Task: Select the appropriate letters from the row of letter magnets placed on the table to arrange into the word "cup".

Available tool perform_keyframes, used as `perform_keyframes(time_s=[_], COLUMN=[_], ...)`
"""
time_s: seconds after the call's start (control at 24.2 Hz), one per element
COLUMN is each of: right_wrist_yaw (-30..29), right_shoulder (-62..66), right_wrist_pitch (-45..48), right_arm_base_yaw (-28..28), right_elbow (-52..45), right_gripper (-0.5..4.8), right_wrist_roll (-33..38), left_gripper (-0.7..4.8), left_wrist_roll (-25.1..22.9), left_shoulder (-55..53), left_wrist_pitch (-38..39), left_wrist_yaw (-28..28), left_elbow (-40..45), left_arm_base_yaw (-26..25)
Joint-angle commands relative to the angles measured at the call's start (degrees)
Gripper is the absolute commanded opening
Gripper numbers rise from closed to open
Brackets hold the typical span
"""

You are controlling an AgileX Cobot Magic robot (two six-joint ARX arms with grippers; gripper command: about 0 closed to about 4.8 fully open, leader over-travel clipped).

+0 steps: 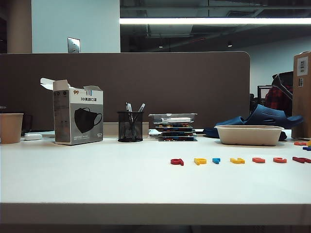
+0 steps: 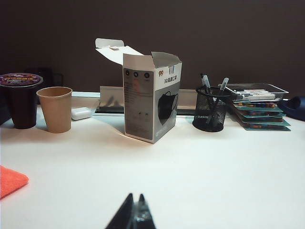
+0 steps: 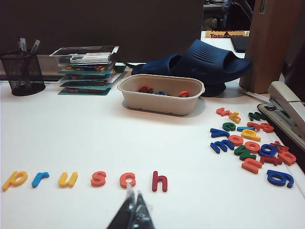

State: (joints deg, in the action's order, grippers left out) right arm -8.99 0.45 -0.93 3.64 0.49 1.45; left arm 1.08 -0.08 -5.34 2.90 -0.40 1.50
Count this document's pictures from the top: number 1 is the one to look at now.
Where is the grey white mask box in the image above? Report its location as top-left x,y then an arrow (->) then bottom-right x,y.
40,77 -> 104,146

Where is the navy blue rubber slipper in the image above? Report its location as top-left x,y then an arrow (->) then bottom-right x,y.
244,104 -> 304,130
203,116 -> 246,138

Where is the beige cable raceway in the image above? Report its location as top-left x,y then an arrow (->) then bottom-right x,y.
103,121 -> 149,138

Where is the black bag with grey strap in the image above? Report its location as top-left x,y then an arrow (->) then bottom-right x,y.
271,71 -> 294,100

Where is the black mesh pen holder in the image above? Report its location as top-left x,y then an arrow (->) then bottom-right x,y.
117,111 -> 144,143

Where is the black monitor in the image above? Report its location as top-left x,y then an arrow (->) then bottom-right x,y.
257,84 -> 273,100

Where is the brown desk partition screen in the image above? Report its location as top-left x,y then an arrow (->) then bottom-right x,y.
0,51 -> 251,138

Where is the brown paper cup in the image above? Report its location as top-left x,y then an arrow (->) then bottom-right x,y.
0,113 -> 24,144

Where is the dark red letter magnet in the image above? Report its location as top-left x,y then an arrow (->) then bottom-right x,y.
292,156 -> 311,164

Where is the white earbuds case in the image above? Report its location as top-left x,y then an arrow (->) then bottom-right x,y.
24,133 -> 43,141

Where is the clear plastic case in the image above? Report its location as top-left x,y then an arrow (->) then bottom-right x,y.
148,113 -> 198,125

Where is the brown cardboard box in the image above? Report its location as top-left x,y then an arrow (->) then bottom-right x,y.
291,50 -> 311,139

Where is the letter magnet pack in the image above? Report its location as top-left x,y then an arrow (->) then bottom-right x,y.
157,131 -> 196,137
157,136 -> 196,142
155,123 -> 194,129

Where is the black silver pen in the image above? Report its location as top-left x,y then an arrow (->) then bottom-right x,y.
132,102 -> 146,124
125,101 -> 134,122

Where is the red plaid garment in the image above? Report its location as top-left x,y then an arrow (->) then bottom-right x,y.
264,84 -> 294,117

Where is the metal wall switch plate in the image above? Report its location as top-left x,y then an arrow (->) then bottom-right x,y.
67,36 -> 81,53

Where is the white flat item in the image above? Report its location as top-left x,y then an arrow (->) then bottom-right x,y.
160,117 -> 191,123

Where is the beige pulp tray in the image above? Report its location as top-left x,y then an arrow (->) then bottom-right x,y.
214,125 -> 285,146

